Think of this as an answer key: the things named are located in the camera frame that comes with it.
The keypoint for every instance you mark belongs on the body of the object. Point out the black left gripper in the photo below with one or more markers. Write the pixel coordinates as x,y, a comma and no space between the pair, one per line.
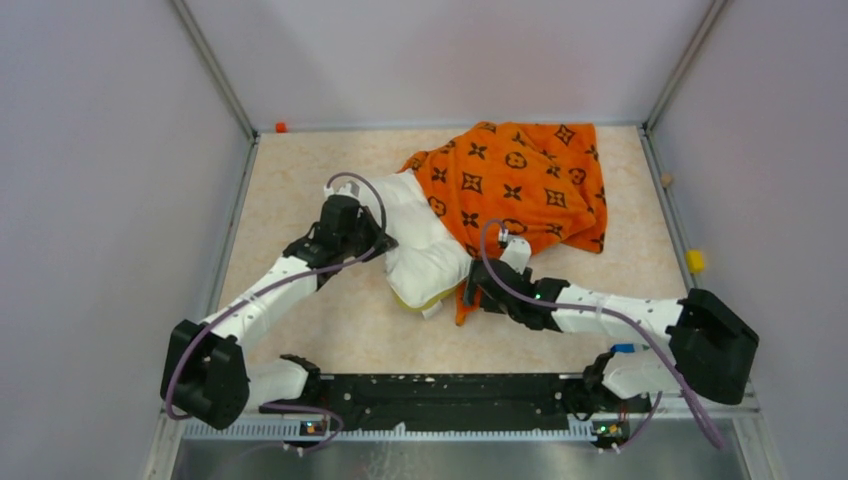
365,218

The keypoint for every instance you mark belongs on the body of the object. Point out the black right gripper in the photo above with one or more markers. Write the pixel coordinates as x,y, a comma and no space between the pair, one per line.
472,288

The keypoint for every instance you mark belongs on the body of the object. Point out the white pillow yellow edge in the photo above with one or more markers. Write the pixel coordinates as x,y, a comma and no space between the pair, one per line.
428,264

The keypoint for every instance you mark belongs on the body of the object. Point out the orange patterned pillowcase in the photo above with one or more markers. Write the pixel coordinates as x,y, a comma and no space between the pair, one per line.
543,181

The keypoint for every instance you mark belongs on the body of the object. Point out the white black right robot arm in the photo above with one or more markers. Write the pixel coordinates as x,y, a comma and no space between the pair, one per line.
696,344

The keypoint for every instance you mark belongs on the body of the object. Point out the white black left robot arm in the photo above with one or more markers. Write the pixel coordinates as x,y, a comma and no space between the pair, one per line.
206,375

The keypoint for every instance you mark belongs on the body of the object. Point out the yellow toy block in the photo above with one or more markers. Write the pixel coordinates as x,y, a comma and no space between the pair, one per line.
695,261

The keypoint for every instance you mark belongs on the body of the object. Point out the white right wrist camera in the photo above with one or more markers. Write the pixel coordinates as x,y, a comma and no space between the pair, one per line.
516,250

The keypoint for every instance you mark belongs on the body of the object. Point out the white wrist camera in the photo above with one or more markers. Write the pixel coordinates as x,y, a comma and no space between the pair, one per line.
348,189
516,250

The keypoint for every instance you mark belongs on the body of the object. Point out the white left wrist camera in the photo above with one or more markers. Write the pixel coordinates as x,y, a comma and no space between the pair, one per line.
348,189

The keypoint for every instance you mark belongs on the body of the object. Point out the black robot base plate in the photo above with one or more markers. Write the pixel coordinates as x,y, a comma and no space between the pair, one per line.
463,402

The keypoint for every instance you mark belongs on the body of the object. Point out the aluminium front rail frame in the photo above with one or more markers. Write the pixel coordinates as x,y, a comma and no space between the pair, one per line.
311,408

